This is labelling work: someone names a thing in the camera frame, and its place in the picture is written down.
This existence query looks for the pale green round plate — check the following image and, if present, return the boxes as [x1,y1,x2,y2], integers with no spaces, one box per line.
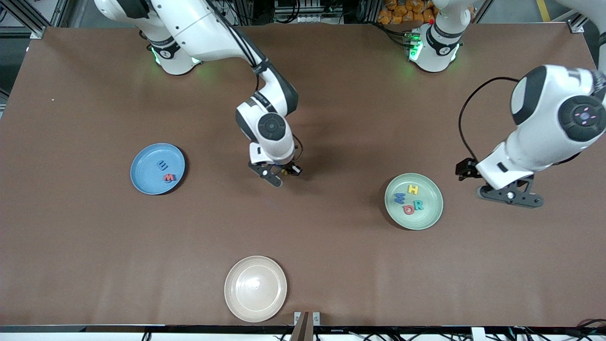
[384,173,444,231]

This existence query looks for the cream white round plate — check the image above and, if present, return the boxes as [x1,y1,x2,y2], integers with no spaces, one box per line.
[224,256,288,323]

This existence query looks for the blue round plate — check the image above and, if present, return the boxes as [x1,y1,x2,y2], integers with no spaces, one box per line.
[130,143,186,196]

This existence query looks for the pile of orange objects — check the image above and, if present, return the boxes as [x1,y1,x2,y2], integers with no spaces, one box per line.
[377,0,438,25]

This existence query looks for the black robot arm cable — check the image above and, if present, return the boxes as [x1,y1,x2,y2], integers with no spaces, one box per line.
[206,0,304,164]
[457,76,521,164]

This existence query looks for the small metal bracket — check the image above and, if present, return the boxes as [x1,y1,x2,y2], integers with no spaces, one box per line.
[294,311,321,341]

